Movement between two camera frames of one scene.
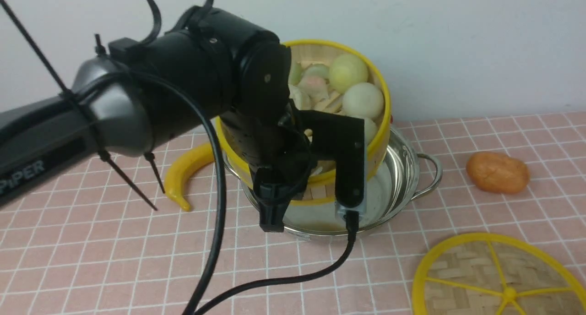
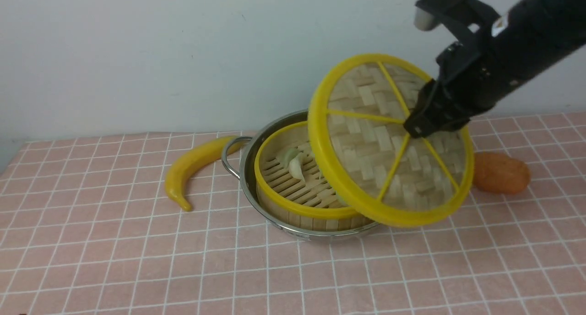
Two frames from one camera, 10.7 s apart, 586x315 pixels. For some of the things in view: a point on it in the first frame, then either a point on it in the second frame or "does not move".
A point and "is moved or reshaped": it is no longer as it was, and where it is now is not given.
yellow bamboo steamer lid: x=499 y=274 -> x=357 y=109
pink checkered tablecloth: x=108 y=240 does not move
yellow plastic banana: x=182 y=165 does not move
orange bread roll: x=496 y=173 does not move
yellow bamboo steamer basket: x=333 y=77 is moved or reshaped
